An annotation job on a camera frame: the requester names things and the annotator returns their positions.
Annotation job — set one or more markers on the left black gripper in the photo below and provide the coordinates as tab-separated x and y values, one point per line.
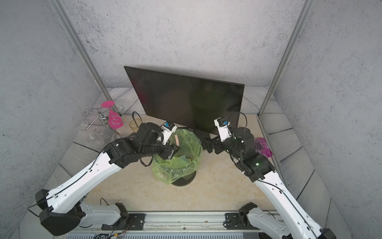
169	151

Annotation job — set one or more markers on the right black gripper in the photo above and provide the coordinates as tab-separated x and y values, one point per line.
211	145

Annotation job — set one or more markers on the small pink strip note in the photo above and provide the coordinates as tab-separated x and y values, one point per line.
177	140

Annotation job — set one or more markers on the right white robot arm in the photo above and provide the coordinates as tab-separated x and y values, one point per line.
239	143

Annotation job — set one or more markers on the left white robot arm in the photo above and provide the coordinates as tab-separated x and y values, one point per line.
62	208

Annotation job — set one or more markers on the black monitor stand base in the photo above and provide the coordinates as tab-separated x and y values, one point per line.
198	133

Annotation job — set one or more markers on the black flat monitor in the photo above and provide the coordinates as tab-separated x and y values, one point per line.
189	101

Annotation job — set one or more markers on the green plastic bin liner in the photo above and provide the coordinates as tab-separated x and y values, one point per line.
179	167

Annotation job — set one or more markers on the black mesh trash bin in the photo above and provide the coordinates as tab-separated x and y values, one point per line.
183	177

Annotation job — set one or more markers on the amber plastic cup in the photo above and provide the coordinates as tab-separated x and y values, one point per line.
135	124

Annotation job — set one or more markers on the purple snack packet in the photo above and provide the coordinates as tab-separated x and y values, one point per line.
262	147

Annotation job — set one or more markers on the pink wine glass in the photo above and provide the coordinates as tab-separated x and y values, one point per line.
114	121

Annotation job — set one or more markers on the clear wine glass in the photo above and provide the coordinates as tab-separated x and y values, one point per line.
94	137

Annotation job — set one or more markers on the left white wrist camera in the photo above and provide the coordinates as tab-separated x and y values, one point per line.
168	129

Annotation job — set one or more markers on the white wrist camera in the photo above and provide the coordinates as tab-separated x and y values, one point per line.
168	129
222	125

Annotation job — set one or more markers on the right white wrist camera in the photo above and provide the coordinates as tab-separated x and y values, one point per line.
222	125

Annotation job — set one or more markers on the chrome wire glass rack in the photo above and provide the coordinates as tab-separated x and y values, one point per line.
96	119

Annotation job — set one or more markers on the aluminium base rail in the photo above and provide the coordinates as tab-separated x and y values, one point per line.
168	225

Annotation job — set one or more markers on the left aluminium frame post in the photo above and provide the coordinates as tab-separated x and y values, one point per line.
67	25

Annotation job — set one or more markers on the aluminium frame post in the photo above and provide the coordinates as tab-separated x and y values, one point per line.
297	30
67	25

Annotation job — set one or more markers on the right aluminium frame post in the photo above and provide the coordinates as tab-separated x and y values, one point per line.
297	30

